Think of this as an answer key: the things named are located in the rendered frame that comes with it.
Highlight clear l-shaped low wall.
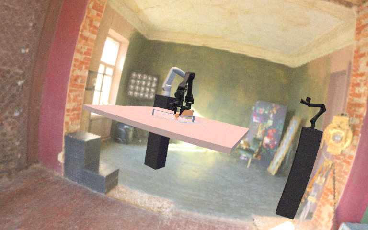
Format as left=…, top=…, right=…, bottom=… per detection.
left=152, top=110, right=195, bottom=124

